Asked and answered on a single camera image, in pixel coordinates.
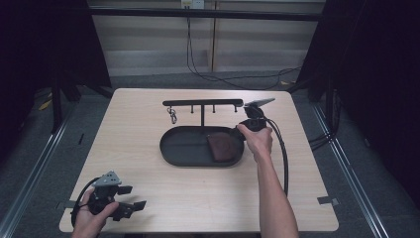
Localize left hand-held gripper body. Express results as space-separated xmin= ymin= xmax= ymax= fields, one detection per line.
xmin=86 ymin=170 xmax=126 ymax=222

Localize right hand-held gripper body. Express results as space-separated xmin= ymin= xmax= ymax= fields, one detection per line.
xmin=238 ymin=97 xmax=276 ymax=133

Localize brown zip pouch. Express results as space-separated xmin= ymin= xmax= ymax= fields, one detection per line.
xmin=206 ymin=132 xmax=240 ymax=164

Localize black hook rack with tray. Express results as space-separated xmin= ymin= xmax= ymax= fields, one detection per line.
xmin=159 ymin=98 xmax=246 ymax=168

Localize silver carabiner keyring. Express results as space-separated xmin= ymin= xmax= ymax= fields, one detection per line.
xmin=166 ymin=106 xmax=178 ymax=125

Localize person's left hand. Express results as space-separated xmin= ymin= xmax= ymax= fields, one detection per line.
xmin=71 ymin=188 xmax=120 ymax=238

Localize person's right hand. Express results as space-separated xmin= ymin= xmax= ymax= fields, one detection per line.
xmin=237 ymin=123 xmax=274 ymax=164

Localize grey tape strip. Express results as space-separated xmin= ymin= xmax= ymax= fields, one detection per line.
xmin=55 ymin=199 xmax=79 ymax=210
xmin=316 ymin=195 xmax=341 ymax=206

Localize black stand leg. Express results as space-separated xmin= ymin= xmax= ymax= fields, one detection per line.
xmin=50 ymin=77 xmax=64 ymax=135

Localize black curtain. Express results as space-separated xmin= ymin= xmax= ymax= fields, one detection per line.
xmin=296 ymin=0 xmax=420 ymax=209
xmin=0 ymin=0 xmax=113 ymax=160

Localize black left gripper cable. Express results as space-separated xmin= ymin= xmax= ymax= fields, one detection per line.
xmin=70 ymin=177 xmax=102 ymax=228

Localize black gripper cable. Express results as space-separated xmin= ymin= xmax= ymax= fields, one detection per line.
xmin=70 ymin=177 xmax=102 ymax=228
xmin=262 ymin=117 xmax=290 ymax=197

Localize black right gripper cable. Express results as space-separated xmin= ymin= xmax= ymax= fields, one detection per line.
xmin=262 ymin=117 xmax=290 ymax=197

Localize black wall cables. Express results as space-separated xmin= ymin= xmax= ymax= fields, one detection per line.
xmin=185 ymin=17 xmax=302 ymax=91

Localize black floor cables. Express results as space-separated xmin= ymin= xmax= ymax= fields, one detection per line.
xmin=308 ymin=132 xmax=335 ymax=152

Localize metal floor rail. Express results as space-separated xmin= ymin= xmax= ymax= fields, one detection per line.
xmin=311 ymin=103 xmax=390 ymax=238
xmin=0 ymin=113 xmax=75 ymax=238

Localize black horizontal frame bar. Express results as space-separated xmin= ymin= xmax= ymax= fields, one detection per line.
xmin=88 ymin=7 xmax=326 ymax=22

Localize white wall outlet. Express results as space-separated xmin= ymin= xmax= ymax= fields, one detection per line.
xmin=180 ymin=0 xmax=206 ymax=10

